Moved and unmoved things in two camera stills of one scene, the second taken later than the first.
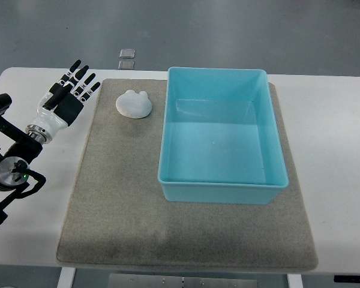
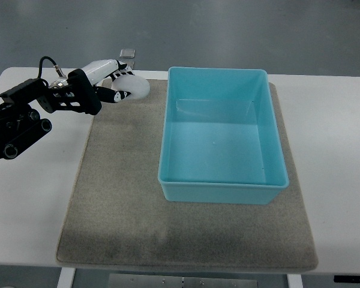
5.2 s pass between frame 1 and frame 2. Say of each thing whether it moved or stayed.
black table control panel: stayed
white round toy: moved
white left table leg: stayed
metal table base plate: stayed
